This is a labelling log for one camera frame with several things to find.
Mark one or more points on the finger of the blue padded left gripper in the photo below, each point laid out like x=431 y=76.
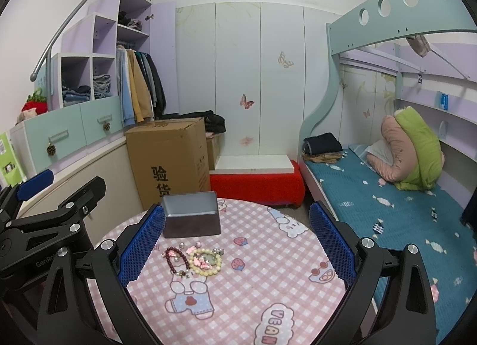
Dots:
x=35 y=185

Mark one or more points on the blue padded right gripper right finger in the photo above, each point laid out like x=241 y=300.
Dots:
x=387 y=297

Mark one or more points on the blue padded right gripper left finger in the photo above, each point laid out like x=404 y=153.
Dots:
x=67 y=314

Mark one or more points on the silver metal tin box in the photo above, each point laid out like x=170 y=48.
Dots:
x=191 y=215

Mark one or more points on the green paper bag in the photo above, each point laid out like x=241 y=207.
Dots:
x=11 y=171

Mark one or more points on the red strawberry plush toy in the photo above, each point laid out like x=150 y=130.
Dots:
x=36 y=101

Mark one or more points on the beige lower cabinet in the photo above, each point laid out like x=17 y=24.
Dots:
x=101 y=185

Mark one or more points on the lilac staircase shelf unit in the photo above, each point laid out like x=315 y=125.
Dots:
x=87 y=103

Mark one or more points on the teal patterned bed mattress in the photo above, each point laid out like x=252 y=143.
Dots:
x=393 y=218

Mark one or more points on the grey metal handrail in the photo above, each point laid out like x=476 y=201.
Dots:
x=46 y=56

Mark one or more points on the hanging clothes row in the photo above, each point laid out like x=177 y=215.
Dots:
x=140 y=90

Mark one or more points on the large cardboard box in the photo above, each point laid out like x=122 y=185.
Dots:
x=168 y=157

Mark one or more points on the pink checked tablecloth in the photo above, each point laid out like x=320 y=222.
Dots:
x=276 y=284

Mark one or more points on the pink and green quilt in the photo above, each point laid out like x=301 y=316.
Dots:
x=417 y=152

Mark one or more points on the white pillow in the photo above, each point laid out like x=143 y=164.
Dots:
x=381 y=149

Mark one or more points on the small cardboard box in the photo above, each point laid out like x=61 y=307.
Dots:
x=213 y=149

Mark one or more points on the black clothes heap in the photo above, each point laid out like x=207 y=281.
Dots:
x=214 y=123

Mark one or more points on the folded dark clothes pile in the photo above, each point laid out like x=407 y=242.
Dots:
x=324 y=148

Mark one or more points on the red bench with white top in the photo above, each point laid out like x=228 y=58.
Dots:
x=284 y=189

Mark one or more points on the white wardrobe with butterflies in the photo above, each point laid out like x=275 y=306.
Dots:
x=263 y=67

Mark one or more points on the teal bunk bed frame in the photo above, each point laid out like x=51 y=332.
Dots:
x=376 y=21

